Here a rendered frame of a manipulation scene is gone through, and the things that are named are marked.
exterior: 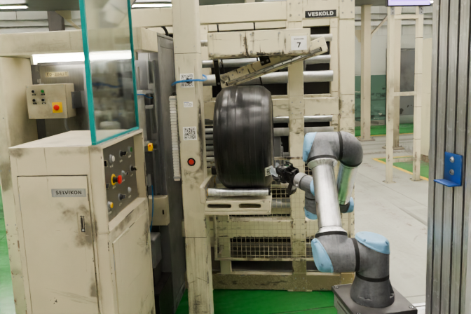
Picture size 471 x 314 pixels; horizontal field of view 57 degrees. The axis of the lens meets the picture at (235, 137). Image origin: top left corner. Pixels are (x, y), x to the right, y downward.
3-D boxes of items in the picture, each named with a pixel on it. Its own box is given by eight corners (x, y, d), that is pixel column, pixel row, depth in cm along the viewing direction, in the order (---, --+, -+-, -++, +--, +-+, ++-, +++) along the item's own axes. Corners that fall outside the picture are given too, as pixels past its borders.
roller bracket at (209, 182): (200, 204, 232) (199, 186, 231) (212, 185, 271) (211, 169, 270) (206, 204, 232) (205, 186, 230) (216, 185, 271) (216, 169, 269)
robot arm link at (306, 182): (315, 202, 192) (315, 183, 189) (298, 193, 200) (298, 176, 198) (328, 197, 196) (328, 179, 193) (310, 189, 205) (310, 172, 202)
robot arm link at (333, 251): (362, 269, 146) (340, 125, 170) (317, 270, 146) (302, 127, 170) (354, 274, 157) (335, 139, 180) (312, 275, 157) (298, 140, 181)
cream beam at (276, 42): (207, 57, 257) (206, 32, 255) (214, 59, 282) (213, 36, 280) (311, 53, 251) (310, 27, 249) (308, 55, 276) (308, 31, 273)
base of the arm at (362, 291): (402, 305, 150) (403, 277, 148) (362, 310, 147) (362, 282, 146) (381, 284, 164) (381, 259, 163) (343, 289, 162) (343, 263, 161)
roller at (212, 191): (205, 189, 234) (206, 187, 239) (205, 197, 235) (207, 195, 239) (270, 188, 231) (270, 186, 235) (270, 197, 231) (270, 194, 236)
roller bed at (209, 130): (195, 174, 282) (193, 128, 278) (199, 169, 297) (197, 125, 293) (225, 173, 280) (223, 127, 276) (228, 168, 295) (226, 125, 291)
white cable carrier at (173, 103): (174, 180, 245) (169, 96, 238) (176, 178, 249) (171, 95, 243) (181, 180, 244) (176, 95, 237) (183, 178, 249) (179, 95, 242)
